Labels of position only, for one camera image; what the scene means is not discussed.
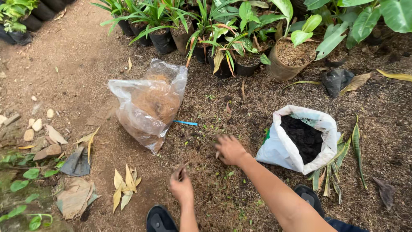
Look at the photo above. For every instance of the snake plant cutting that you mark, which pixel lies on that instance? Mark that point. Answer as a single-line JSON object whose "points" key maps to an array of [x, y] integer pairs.
{"points": [[336, 161]]}

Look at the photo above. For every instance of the row of black nursery bags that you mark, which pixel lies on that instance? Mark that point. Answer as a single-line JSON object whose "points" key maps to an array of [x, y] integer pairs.
{"points": [[25, 19]]}

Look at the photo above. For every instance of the person's left fingers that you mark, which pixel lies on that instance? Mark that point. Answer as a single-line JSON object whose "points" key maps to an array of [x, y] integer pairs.
{"points": [[180, 171]]}

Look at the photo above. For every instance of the pile of small stones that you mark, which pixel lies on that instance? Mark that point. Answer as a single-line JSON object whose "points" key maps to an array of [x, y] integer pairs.
{"points": [[32, 129]]}

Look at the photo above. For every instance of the dirty crumpled sack piece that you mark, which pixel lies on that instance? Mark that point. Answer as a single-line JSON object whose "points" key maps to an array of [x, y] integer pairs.
{"points": [[75, 198]]}

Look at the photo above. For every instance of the white sack of black soil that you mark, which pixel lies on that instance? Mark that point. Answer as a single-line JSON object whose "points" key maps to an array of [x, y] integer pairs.
{"points": [[301, 140]]}

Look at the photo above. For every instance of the person's left hand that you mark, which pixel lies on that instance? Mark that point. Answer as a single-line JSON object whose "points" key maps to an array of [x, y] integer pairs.
{"points": [[181, 186]]}

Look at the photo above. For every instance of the person's left black sandal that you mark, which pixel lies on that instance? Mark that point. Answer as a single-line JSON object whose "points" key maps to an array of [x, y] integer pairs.
{"points": [[160, 220]]}

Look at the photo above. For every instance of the long yellow dry leaf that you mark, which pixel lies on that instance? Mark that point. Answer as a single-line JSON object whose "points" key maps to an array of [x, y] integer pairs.
{"points": [[395, 75]]}

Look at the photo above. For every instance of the crumpled black plastic bag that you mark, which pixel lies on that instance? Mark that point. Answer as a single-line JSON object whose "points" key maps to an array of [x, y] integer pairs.
{"points": [[336, 80]]}

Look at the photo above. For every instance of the dry brown leaf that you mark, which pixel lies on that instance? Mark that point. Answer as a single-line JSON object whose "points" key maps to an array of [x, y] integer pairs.
{"points": [[356, 82]]}

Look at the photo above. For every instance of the group of potted green plants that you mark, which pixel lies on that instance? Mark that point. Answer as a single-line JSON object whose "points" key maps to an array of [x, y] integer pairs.
{"points": [[231, 29]]}

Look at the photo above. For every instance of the person's black sandal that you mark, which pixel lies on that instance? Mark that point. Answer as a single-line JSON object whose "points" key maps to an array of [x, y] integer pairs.
{"points": [[309, 198], [160, 220]]}

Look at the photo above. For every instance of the dry yellow leaf cluster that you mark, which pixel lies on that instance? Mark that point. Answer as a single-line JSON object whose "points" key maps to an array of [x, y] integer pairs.
{"points": [[126, 187]]}

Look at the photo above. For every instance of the dark dry leaf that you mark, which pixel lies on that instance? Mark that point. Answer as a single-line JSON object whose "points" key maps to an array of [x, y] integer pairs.
{"points": [[384, 191]]}

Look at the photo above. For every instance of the person's right hand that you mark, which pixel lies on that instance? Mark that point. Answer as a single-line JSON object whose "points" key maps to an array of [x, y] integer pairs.
{"points": [[231, 150]]}

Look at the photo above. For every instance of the person's right fingers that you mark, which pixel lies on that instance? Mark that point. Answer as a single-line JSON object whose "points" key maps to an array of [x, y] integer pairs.
{"points": [[222, 141]]}

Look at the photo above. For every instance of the person's blue trouser leg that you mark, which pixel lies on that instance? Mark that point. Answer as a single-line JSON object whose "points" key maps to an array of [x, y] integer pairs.
{"points": [[344, 225]]}

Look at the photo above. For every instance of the brown pot with rice husk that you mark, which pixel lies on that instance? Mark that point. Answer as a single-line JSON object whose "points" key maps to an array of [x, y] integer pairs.
{"points": [[289, 59]]}

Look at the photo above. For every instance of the person's right black sandal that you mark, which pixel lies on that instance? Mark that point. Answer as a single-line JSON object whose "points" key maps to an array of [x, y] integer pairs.
{"points": [[309, 198]]}

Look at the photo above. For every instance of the grey flat plastic piece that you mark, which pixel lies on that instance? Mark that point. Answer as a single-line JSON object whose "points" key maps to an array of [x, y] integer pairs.
{"points": [[76, 163]]}

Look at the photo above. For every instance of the blue plastic strip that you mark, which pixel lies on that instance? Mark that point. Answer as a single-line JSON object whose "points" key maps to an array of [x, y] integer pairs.
{"points": [[185, 122]]}

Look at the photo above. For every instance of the clear plastic bag of coir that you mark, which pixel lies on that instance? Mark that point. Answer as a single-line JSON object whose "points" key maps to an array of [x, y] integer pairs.
{"points": [[151, 103]]}

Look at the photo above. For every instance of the small green ground plants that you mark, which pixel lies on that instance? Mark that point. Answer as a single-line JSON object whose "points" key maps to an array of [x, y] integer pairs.
{"points": [[22, 183]]}

